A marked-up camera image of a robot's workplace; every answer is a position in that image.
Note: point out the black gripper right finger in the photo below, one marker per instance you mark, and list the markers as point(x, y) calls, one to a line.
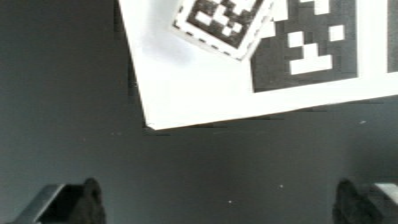
point(363, 205)

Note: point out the white base tag sheet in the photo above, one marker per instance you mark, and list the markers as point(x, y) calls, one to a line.
point(324, 61)

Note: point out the small white tagged cube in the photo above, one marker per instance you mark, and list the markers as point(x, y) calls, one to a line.
point(221, 23)

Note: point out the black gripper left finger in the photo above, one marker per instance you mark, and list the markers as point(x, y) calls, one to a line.
point(66, 204)

